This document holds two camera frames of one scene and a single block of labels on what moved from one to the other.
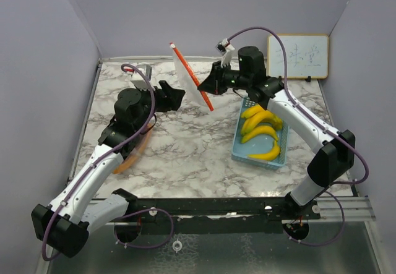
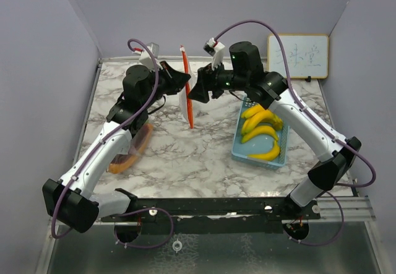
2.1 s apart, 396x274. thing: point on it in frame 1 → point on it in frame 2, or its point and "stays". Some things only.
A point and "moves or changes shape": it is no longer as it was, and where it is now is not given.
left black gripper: (167, 102) → (176, 80)
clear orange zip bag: (137, 149) stays
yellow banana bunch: (257, 120) stays
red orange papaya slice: (138, 149) stays
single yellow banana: (269, 155) stays
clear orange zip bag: (190, 86) moves or changes shape
